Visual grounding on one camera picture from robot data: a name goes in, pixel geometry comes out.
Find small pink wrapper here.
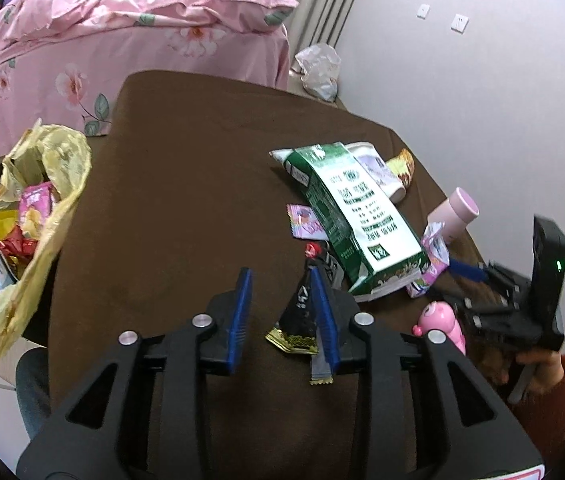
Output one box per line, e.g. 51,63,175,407
285,204,331,241

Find person's leg in jeans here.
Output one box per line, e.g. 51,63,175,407
15,347,54,442

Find yellow snack wrapper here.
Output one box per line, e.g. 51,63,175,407
387,148,416,191

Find white and purple drink pouch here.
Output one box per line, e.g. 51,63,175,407
345,142,408,205

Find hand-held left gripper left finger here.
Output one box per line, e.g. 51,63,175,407
16,267,254,480

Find red snack wrapper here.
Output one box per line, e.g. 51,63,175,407
0,219,39,272

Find black triangular snack wrapper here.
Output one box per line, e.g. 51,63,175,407
265,271,321,357

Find silver wrapper strip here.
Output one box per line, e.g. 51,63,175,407
309,354,334,387

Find pink chip packet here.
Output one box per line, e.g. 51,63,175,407
18,183,58,242

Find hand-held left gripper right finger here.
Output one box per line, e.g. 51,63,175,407
309,266,545,480

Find black and red small wrapper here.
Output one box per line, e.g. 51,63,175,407
304,242,344,288

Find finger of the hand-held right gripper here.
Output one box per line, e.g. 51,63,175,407
445,292,483,329
446,257,486,282

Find white plastic bag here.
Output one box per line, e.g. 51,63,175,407
293,43,342,102

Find pink floral duvet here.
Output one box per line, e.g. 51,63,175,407
0,0,299,63

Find bed with pink floral sheet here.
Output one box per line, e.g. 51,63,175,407
0,22,291,169

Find yellow plastic bin bag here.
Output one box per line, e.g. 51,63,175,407
0,119,93,367

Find pink and white wrapper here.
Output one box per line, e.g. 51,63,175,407
407,222,451,300

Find green and white milk carton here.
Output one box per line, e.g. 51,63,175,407
282,143,431,304

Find pink cup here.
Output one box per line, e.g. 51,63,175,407
425,187,481,242

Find person's right hand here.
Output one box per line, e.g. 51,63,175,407
514,349,565,392

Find brown fuzzy garment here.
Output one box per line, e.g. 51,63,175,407
466,329,514,387

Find pink caterpillar toy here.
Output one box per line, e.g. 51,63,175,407
411,301,467,357

